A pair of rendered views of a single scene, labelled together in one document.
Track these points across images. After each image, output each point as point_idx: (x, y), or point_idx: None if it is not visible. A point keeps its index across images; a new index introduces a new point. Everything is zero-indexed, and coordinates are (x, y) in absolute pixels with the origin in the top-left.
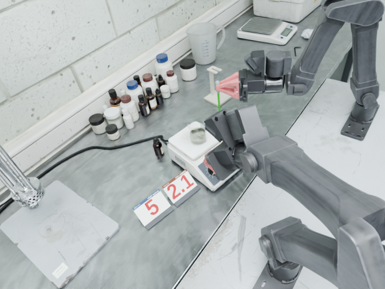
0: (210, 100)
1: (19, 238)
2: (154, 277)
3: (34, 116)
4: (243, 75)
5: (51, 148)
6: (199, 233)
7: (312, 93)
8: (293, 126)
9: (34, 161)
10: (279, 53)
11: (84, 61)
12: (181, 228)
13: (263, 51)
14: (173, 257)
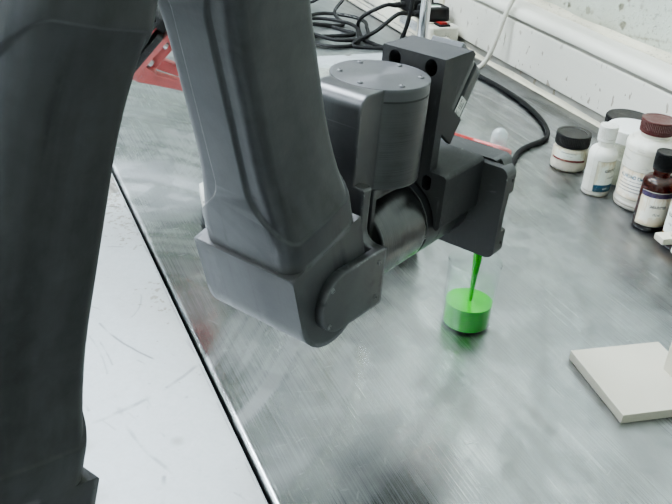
0: (624, 347)
1: (356, 57)
2: (130, 112)
3: (621, 14)
4: (453, 143)
5: (568, 89)
6: (139, 160)
7: None
8: (245, 463)
9: (539, 76)
10: (380, 80)
11: None
12: (177, 151)
13: (431, 54)
14: (136, 131)
